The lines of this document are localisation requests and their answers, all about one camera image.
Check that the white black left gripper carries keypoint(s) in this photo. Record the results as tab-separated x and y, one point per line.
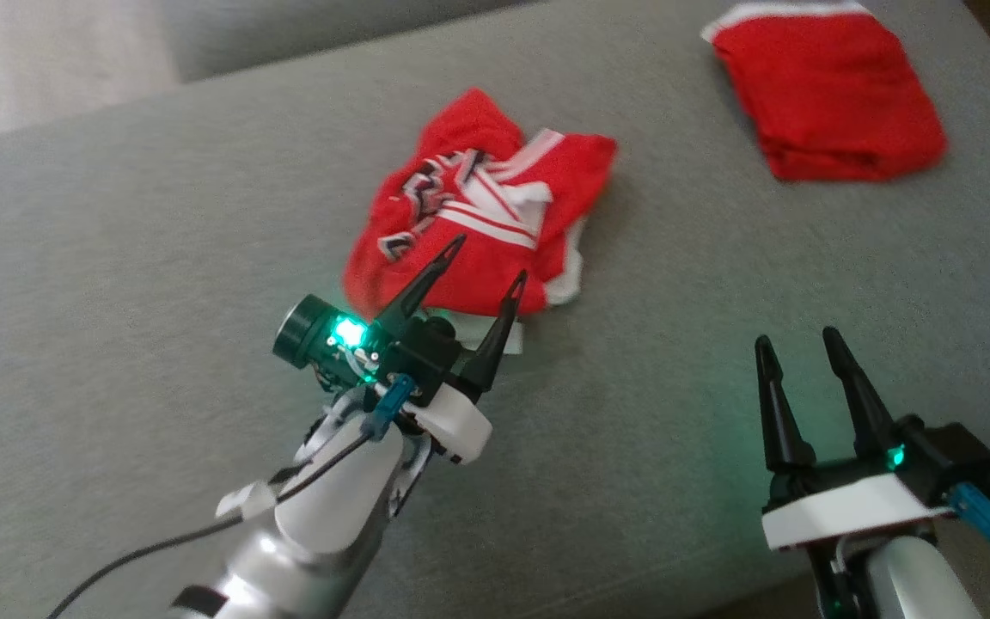
426	357

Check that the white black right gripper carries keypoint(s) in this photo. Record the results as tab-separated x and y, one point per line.
847	507

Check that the red white printed jersey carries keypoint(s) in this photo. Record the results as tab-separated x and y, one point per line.
478	258

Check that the red shorts with white stripe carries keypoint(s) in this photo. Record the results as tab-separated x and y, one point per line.
830	94

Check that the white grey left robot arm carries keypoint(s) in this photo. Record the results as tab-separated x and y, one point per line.
332	507

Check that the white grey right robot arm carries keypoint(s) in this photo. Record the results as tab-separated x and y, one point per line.
907	585

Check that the large grey sofa seat cushion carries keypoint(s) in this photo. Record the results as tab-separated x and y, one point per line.
160	258

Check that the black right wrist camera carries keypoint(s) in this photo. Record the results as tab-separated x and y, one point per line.
950	456

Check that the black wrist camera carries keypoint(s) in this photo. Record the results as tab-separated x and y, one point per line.
950	456
310	335

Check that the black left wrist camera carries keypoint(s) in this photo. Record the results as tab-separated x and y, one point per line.
310	335

